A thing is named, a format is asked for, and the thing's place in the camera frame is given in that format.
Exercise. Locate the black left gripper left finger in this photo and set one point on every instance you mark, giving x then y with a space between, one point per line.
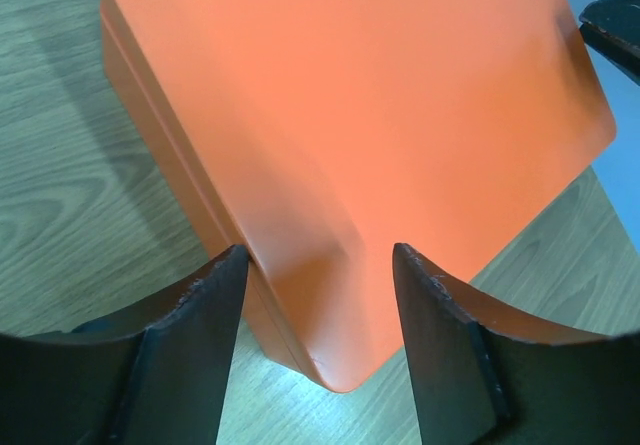
154 372

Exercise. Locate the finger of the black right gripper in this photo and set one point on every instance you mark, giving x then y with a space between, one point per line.
611 27

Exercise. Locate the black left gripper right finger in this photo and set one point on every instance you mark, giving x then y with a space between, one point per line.
485 372

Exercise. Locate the orange chocolate box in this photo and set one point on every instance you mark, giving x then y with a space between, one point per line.
143 98

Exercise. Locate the orange box lid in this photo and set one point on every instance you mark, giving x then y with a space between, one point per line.
334 129

